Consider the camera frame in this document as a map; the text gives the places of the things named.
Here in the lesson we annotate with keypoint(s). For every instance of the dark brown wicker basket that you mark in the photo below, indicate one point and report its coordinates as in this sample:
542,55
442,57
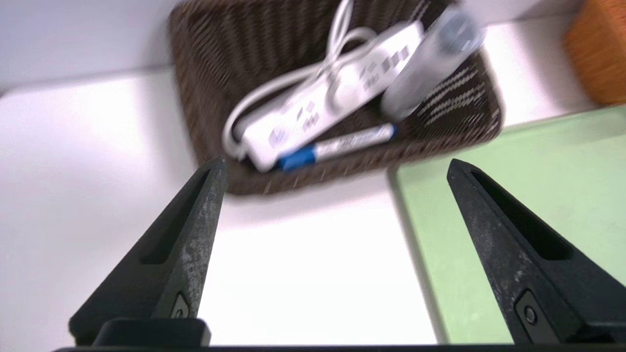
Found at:
220,63

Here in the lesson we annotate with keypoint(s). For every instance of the white marker with blue cap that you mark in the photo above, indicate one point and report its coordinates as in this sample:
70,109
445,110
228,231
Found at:
342,144

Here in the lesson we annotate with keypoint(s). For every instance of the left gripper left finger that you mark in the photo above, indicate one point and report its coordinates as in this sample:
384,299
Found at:
171,264

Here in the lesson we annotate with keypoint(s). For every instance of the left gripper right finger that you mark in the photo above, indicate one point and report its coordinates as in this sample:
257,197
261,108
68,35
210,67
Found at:
538,274

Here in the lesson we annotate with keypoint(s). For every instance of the white bottle with clear cap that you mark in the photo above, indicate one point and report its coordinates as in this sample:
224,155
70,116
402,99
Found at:
425,63

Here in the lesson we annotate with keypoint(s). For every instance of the orange wicker basket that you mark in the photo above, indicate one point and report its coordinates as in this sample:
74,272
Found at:
599,54

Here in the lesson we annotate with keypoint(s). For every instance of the light green plastic tray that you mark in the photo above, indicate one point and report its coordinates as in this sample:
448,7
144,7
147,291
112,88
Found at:
547,195

